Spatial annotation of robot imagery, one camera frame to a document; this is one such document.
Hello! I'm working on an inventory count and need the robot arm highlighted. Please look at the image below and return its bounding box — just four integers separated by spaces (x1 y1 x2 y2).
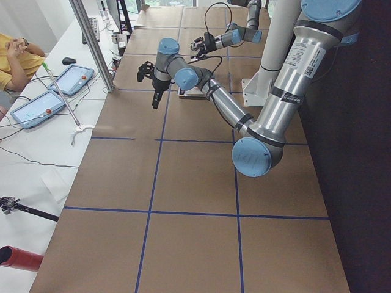
189 0 262 59
149 1 362 177

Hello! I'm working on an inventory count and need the blue teach pendant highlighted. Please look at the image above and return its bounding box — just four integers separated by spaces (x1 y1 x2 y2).
56 64 94 96
10 90 65 129

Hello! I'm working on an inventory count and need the black tripod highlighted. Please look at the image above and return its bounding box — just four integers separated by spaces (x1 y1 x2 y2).
1 197 59 222

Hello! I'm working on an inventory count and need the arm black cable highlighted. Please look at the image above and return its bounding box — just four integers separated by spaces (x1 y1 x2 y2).
183 54 223 89
203 2 245 48

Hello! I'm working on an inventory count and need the red cylinder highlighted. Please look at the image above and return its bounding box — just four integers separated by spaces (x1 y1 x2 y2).
1 246 43 272

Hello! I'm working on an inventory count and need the lower blue teach pendant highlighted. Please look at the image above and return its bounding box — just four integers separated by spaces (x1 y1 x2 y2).
10 90 65 129

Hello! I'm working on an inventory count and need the black keyboard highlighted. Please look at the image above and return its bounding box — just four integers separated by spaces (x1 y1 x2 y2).
82 17 100 45

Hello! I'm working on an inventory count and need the aluminium frame post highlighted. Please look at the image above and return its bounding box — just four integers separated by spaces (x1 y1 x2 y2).
69 0 115 93

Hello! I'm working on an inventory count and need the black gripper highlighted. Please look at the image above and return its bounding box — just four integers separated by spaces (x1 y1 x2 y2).
152 76 170 109
195 32 216 58

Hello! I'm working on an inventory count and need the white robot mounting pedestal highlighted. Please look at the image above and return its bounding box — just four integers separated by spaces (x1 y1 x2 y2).
242 0 301 107

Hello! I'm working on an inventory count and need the silver kitchen scale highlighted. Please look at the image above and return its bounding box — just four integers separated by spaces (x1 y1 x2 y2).
177 87 206 100

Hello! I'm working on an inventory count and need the upper blue teach pendant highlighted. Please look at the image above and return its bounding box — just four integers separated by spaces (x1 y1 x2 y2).
56 64 94 96

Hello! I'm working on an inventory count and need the clear glass sauce bottle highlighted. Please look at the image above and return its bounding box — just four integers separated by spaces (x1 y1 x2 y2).
189 38 203 52

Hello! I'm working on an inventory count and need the brown paper table cover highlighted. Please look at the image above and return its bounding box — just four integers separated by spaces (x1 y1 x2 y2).
31 7 349 292

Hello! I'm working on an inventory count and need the black computer mouse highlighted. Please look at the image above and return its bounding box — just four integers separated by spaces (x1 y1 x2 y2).
62 57 76 66

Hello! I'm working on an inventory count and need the person in yellow shirt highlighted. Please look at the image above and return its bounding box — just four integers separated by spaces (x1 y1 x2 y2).
1 34 46 92

